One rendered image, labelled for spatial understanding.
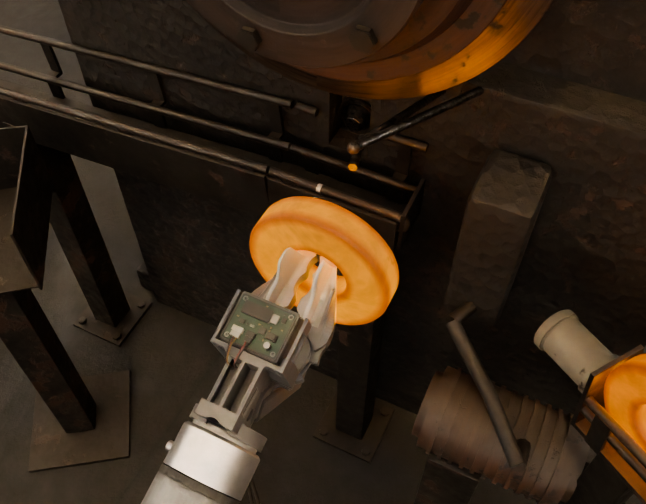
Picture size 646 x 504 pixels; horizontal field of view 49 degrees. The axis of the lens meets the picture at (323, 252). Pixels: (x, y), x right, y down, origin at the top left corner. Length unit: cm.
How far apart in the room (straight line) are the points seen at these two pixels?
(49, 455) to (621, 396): 114
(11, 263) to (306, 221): 54
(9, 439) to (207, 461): 108
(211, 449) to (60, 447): 101
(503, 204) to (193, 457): 45
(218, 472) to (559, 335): 45
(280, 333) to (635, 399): 40
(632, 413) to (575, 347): 9
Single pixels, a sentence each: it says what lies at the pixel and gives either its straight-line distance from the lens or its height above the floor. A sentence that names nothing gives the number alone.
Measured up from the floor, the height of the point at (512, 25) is 102.
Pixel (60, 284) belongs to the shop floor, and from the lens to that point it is 183.
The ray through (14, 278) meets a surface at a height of 61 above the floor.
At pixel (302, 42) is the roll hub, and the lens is 68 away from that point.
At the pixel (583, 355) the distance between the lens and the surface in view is 87.
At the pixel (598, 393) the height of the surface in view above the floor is 67.
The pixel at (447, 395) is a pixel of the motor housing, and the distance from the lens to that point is 99.
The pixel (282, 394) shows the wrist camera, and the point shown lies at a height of 78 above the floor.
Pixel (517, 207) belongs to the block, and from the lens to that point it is 84.
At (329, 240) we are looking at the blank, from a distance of 66.
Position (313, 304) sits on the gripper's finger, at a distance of 66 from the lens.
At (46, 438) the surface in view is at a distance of 162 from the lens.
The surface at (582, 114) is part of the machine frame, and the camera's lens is 86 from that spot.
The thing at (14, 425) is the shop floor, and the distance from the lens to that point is 167.
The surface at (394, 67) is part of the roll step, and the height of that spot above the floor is 96.
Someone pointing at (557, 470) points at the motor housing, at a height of 52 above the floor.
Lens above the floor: 140
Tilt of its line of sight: 52 degrees down
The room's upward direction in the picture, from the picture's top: straight up
